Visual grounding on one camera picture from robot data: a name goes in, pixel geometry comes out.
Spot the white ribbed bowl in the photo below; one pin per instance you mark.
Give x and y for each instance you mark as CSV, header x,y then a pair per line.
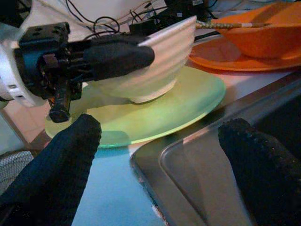
x,y
164,58

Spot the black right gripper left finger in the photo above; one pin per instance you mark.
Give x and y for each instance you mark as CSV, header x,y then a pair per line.
x,y
51,176

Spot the black charger box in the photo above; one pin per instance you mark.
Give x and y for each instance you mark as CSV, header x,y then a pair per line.
x,y
183,9

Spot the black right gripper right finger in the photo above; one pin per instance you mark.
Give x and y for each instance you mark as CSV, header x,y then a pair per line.
x,y
270,183

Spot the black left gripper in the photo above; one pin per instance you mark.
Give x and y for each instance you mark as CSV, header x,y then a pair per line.
x,y
58,70

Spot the orange plate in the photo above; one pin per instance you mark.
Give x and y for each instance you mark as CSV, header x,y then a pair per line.
x,y
211,60

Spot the green plate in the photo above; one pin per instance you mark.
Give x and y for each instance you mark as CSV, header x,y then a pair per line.
x,y
164,113

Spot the stainless steel sink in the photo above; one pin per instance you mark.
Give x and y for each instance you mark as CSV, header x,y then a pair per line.
x,y
200,176

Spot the orange bowl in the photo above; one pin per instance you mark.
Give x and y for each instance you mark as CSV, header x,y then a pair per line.
x,y
270,40

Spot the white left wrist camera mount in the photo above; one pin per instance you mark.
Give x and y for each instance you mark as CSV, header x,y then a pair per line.
x,y
7,77

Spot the small black power adapter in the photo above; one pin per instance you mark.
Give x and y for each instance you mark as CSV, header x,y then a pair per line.
x,y
145,26

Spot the patterned brown chopstick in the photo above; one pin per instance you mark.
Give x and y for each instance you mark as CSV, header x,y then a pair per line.
x,y
223,25

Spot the black floor fan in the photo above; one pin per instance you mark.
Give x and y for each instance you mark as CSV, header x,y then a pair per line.
x,y
14,169

